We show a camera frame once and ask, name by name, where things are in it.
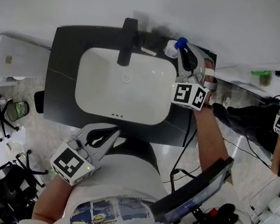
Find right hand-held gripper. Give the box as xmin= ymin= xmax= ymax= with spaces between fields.
xmin=168 ymin=41 xmax=224 ymax=114

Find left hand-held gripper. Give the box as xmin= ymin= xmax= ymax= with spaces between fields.
xmin=46 ymin=116 xmax=123 ymax=193

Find white bottle with blue cap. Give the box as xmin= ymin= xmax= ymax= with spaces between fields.
xmin=162 ymin=34 xmax=190 ymax=61

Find person's left forearm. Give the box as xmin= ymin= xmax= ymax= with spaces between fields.
xmin=31 ymin=172 xmax=76 ymax=224

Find person's right forearm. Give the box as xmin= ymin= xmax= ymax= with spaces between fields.
xmin=185 ymin=87 xmax=239 ymax=178

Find person's right hand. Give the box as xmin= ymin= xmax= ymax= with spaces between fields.
xmin=201 ymin=57 xmax=222 ymax=86

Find person's black trousers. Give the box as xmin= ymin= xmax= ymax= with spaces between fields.
xmin=106 ymin=135 xmax=164 ymax=174

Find white side table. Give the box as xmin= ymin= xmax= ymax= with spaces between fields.
xmin=212 ymin=49 xmax=280 ymax=103

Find person's white printed shirt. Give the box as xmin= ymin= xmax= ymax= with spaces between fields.
xmin=19 ymin=141 xmax=261 ymax=224

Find white sink basin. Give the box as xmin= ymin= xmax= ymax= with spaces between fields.
xmin=72 ymin=45 xmax=179 ymax=128

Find black faucet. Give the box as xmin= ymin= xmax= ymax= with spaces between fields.
xmin=116 ymin=16 xmax=140 ymax=68

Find black floor bin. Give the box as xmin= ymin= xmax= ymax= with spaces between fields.
xmin=31 ymin=89 xmax=47 ymax=115

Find green mesh waste basket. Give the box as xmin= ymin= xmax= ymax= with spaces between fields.
xmin=4 ymin=98 xmax=31 ymax=125

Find white cabinet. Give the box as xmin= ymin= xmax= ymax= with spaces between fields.
xmin=0 ymin=34 xmax=53 ymax=86

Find black monitor cable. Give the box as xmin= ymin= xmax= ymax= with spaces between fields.
xmin=167 ymin=109 xmax=209 ymax=195

